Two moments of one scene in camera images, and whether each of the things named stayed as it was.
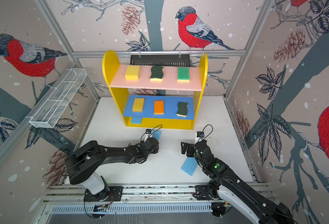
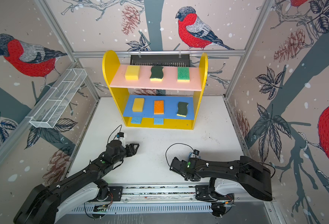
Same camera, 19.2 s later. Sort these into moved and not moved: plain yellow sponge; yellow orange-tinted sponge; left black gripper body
Moved: left black gripper body
Not moved: plain yellow sponge; yellow orange-tinted sponge
